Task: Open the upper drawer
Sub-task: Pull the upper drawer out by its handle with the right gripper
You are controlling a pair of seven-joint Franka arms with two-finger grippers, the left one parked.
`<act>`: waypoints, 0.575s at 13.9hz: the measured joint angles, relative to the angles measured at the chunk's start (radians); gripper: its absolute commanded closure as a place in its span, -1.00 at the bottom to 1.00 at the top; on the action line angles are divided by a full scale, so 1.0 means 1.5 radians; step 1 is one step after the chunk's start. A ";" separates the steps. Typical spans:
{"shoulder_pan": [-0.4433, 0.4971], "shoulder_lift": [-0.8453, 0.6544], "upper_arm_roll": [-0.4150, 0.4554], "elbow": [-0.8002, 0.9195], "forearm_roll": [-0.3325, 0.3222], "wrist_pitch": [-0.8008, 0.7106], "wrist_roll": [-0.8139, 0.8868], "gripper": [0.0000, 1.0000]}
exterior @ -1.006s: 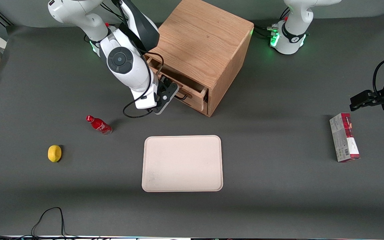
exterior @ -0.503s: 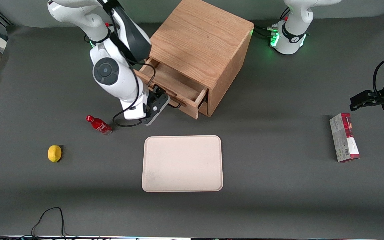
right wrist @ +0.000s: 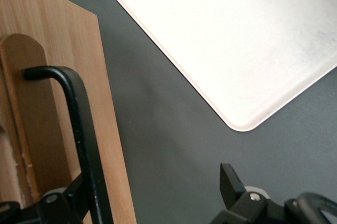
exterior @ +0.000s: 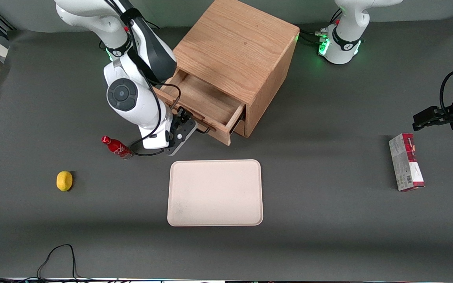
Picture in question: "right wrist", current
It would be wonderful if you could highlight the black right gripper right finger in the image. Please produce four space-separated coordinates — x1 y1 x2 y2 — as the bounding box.
210 163 288 224

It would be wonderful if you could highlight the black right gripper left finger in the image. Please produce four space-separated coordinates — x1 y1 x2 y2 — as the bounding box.
22 173 92 224

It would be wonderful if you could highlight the cream rectangular tray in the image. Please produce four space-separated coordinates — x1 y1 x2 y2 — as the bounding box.
107 0 337 132

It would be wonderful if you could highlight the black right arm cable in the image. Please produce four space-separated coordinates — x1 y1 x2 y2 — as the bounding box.
284 191 337 224

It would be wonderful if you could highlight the black metal drawer handle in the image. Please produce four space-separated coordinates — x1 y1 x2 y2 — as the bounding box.
22 66 114 224

